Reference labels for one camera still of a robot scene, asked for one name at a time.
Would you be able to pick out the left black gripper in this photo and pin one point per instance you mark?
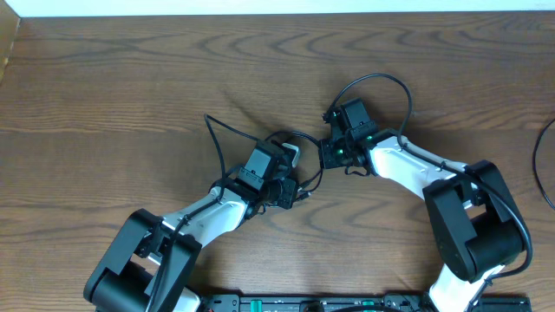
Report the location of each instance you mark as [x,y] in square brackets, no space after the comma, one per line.
[288,202]

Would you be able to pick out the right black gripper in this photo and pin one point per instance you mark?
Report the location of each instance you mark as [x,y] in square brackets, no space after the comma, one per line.
[326,159]

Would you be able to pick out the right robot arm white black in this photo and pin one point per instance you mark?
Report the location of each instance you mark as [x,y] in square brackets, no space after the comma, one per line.
[477,227]

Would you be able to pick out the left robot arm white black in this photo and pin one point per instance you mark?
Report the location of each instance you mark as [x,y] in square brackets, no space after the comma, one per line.
[147,266]

